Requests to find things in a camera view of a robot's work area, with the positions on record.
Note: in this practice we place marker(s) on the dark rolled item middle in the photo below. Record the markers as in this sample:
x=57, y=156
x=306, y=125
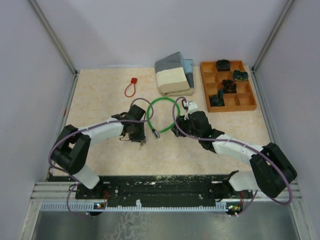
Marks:
x=229, y=86

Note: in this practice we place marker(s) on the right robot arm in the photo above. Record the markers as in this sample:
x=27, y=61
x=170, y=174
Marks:
x=270, y=173

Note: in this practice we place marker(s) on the dark rolled item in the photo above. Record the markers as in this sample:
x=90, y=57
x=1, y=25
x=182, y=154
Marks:
x=223, y=65
x=217, y=100
x=229, y=86
x=240, y=76

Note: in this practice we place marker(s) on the aluminium frame post right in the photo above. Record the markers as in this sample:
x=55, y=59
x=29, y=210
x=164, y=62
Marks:
x=274, y=32

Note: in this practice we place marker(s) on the folded grey beige cloth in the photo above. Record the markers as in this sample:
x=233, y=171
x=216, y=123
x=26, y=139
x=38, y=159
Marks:
x=174, y=75

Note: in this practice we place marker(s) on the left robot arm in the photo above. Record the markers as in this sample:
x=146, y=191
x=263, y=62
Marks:
x=72, y=146

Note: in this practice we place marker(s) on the red cable seal lock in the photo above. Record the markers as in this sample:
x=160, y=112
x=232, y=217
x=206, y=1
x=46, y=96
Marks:
x=130, y=90

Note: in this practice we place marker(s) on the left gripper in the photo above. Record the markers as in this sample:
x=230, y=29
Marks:
x=140, y=136

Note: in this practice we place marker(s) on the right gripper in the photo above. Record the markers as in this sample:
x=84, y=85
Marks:
x=182, y=122

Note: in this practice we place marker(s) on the wooden compartment tray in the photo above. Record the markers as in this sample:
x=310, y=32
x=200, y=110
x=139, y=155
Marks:
x=242, y=100

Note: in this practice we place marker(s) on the dark rolled item right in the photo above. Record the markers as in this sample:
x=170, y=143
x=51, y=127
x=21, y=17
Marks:
x=240, y=76

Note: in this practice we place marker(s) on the green cable lock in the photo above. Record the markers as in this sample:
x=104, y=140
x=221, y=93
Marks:
x=159, y=116

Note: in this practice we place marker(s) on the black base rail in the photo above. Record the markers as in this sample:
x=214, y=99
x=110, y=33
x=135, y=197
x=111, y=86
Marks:
x=158, y=191

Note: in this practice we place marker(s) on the dark rolled item lower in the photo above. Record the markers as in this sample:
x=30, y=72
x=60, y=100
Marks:
x=217, y=100

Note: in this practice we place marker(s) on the aluminium frame post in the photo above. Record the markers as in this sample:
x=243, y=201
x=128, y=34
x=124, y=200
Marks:
x=52, y=35
x=274, y=32

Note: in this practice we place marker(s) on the aluminium frame post left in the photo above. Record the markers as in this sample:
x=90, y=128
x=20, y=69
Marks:
x=52, y=35

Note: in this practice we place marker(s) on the dark rolled item top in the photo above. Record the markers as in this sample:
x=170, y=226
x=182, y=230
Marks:
x=223, y=65

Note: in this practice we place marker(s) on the small silver key pair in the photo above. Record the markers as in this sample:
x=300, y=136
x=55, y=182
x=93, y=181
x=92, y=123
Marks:
x=141, y=145

